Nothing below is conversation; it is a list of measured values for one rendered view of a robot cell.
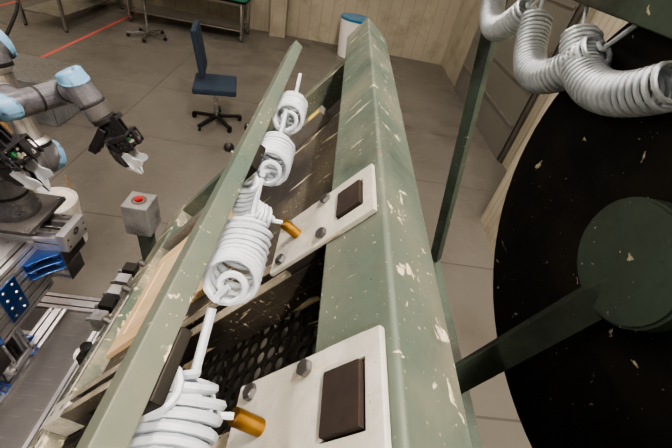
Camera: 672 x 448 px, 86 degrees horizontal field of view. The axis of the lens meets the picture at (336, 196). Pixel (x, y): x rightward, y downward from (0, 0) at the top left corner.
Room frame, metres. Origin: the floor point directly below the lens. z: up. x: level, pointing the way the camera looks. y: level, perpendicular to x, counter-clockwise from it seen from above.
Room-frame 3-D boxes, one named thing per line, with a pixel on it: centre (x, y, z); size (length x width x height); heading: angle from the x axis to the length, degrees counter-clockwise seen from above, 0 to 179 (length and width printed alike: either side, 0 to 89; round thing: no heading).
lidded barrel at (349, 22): (7.32, 0.35, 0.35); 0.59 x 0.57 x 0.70; 6
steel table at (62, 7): (6.19, 4.97, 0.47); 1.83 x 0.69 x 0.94; 6
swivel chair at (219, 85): (3.69, 1.57, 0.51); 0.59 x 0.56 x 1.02; 89
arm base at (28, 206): (0.92, 1.20, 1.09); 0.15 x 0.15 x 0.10
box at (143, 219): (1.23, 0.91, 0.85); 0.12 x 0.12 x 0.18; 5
